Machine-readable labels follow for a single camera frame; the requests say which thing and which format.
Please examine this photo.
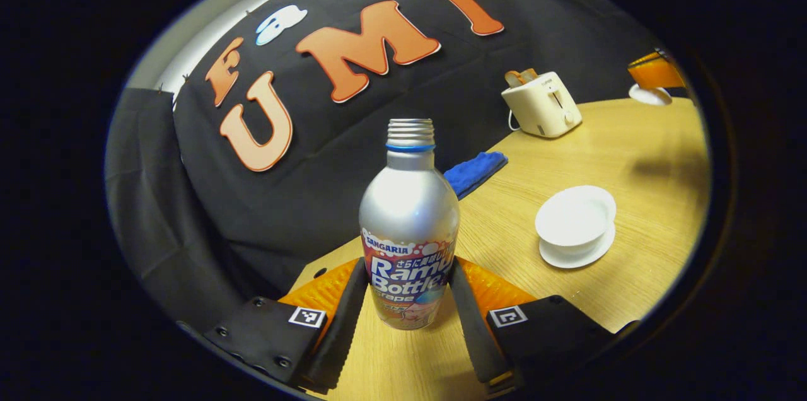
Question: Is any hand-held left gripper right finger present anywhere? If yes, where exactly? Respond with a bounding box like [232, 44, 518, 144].
[449, 256, 641, 397]

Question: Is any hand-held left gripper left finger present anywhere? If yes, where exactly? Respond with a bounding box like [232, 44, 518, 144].
[180, 256, 369, 395]

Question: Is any silver water bottle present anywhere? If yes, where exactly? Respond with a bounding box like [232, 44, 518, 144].
[359, 118, 461, 331]

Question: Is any white teacup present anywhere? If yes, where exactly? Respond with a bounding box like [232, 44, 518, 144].
[535, 185, 617, 247]

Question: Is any white toaster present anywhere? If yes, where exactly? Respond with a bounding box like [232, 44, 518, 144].
[501, 71, 583, 139]

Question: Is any white saucer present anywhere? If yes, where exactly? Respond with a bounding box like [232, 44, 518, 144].
[539, 223, 617, 269]

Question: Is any toast slice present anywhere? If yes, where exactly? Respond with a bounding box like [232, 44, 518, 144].
[504, 68, 540, 88]

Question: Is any black backdrop cloth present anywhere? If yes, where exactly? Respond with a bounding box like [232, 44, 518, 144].
[106, 0, 669, 326]

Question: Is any blue towel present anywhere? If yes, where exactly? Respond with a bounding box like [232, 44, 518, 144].
[443, 151, 509, 200]

